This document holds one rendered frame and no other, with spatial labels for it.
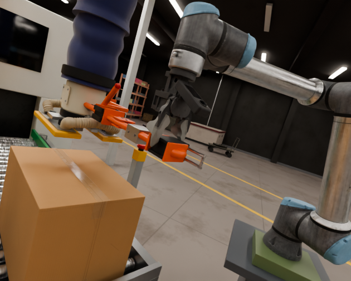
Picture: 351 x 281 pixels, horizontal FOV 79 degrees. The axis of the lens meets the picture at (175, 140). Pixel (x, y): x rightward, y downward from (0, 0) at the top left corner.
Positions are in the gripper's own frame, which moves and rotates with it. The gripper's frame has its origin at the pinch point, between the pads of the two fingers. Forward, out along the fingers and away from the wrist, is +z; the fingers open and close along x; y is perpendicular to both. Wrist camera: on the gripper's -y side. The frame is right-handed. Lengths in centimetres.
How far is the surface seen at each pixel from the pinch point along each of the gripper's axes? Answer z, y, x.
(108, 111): -2.6, 30.1, 3.6
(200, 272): 123, 41, -125
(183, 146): -1.5, -4.9, -0.9
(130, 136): 1.5, 13.1, 3.7
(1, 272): 70, 46, 22
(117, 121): -0.8, 22.0, 3.8
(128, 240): 50, 23, -16
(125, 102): 4, 298, -162
